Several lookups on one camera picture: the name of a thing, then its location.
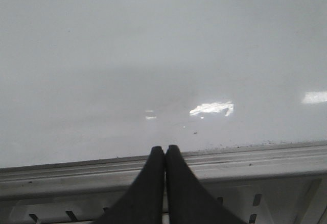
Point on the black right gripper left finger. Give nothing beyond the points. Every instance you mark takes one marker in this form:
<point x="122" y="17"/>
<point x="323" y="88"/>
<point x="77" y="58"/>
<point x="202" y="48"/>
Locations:
<point x="143" y="201"/>

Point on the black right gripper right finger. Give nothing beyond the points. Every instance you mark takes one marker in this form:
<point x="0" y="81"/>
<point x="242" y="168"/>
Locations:
<point x="188" y="200"/>

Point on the white whiteboard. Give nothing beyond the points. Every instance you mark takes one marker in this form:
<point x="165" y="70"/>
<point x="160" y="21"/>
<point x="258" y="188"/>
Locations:
<point x="88" y="87"/>

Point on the white marker tray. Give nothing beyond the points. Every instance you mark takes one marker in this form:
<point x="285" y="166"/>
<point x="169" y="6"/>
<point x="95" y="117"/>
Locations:
<point x="279" y="200"/>

